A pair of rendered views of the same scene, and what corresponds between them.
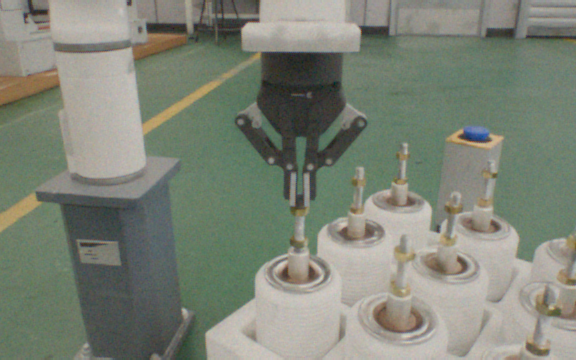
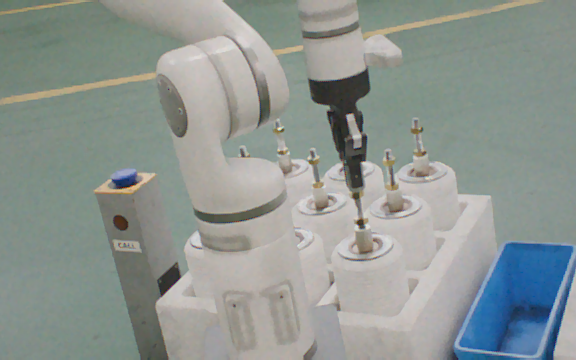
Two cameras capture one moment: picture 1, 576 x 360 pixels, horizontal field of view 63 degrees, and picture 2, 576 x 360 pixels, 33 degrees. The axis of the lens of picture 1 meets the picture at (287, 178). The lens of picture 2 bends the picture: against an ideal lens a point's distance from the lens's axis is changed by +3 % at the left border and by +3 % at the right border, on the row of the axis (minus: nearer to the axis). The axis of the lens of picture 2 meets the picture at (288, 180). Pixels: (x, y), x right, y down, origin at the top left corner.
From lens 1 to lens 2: 1.31 m
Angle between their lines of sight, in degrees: 89
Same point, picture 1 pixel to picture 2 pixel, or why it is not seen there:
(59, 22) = (265, 174)
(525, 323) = (371, 181)
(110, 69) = not seen: hidden behind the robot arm
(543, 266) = (298, 183)
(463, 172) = (152, 210)
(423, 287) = (349, 210)
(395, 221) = not seen: hidden behind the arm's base
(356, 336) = (419, 218)
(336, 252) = (318, 247)
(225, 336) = (407, 319)
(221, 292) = not seen: outside the picture
